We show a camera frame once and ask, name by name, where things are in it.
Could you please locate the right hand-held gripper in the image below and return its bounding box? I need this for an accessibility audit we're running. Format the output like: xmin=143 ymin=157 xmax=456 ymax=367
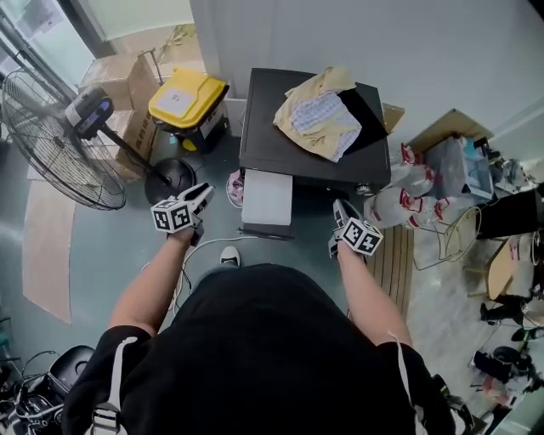
xmin=327 ymin=198 xmax=385 ymax=258

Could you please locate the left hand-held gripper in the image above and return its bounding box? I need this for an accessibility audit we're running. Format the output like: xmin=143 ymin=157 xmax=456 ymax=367
xmin=150 ymin=182 xmax=216 ymax=247

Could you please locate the white pull-out drawer tray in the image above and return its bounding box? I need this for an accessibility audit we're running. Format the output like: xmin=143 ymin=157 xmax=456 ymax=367
xmin=236 ymin=167 xmax=296 ymax=241

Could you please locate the person's right forearm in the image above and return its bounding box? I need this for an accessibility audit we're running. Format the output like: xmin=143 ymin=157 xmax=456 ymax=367
xmin=337 ymin=244 xmax=413 ymax=347

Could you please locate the person's left forearm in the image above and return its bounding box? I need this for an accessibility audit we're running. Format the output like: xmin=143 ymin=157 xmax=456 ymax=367
xmin=108 ymin=229 xmax=199 ymax=339

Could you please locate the person's left shoe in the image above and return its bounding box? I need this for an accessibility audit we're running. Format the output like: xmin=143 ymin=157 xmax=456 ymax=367
xmin=219 ymin=245 xmax=241 ymax=268

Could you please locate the wooden slat panel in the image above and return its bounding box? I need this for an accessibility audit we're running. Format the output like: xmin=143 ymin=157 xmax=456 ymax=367
xmin=365 ymin=224 xmax=416 ymax=322

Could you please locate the person's left leg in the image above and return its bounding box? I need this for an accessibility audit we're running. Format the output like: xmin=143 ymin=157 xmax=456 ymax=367
xmin=193 ymin=263 xmax=230 ymax=294

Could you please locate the pale yellow cloth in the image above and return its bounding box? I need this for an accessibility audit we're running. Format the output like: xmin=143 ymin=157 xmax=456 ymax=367
xmin=272 ymin=65 xmax=362 ymax=163

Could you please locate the black cloth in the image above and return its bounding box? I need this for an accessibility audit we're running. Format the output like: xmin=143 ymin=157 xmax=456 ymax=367
xmin=337 ymin=82 xmax=390 ymax=154

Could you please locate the black washing machine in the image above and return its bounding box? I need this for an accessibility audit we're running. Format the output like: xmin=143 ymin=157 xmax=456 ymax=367
xmin=237 ymin=67 xmax=392 ymax=201

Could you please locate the black box with yellow lid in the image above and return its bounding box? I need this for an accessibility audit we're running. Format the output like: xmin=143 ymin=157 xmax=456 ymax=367
xmin=147 ymin=67 xmax=230 ymax=155

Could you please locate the white dotted cloth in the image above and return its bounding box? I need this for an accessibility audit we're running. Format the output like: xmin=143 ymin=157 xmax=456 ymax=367
xmin=291 ymin=91 xmax=362 ymax=163

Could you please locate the brown cardboard piece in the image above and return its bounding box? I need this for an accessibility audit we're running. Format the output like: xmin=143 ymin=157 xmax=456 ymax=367
xmin=381 ymin=102 xmax=405 ymax=135

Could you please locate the clear plastic bag of items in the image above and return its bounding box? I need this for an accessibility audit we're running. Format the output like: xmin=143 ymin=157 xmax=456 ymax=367
xmin=424 ymin=138 xmax=496 ymax=201

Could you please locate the plain cardboard box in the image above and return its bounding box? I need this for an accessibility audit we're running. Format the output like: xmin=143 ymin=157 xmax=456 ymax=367
xmin=78 ymin=53 xmax=161 ymax=112

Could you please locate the flat cardboard sheet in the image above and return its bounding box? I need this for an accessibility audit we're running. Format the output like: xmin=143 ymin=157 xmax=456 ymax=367
xmin=20 ymin=169 xmax=77 ymax=326

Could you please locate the black monitor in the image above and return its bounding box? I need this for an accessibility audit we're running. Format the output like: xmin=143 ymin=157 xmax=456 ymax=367
xmin=475 ymin=186 xmax=544 ymax=241

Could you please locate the round wooden stool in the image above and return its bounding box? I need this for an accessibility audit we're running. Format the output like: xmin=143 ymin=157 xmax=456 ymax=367
xmin=467 ymin=237 xmax=518 ymax=302

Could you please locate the person's black shirt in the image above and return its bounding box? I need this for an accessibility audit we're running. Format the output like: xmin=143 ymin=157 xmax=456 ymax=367
xmin=62 ymin=263 xmax=458 ymax=435

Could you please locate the black round device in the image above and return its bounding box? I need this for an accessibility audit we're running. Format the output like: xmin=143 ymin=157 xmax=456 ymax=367
xmin=48 ymin=344 xmax=95 ymax=394

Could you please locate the black pedestal fan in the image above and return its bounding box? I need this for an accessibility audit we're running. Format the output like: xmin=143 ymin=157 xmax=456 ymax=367
xmin=2 ymin=70 xmax=197 ymax=212

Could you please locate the white cable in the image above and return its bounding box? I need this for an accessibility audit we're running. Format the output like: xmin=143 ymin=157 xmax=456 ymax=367
xmin=139 ymin=235 xmax=260 ymax=315

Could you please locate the gold wire basket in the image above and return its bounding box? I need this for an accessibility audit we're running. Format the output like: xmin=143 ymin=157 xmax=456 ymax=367
xmin=412 ymin=206 xmax=484 ymax=273

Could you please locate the person's right white strap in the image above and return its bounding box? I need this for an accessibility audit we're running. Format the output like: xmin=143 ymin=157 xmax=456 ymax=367
xmin=387 ymin=330 xmax=426 ymax=435

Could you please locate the person's white strap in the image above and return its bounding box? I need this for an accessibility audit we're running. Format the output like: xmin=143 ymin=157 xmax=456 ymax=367
xmin=91 ymin=336 xmax=139 ymax=435
xmin=387 ymin=330 xmax=426 ymax=435

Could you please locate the person's left white strap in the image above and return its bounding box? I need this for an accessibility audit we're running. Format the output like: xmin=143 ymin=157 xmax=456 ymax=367
xmin=91 ymin=336 xmax=139 ymax=435

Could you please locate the glass door with black frame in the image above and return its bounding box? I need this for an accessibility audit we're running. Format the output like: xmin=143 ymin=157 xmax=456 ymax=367
xmin=0 ymin=0 xmax=107 ymax=107

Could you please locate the tangle of black cables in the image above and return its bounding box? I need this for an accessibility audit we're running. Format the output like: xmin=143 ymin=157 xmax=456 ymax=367
xmin=0 ymin=347 xmax=65 ymax=435

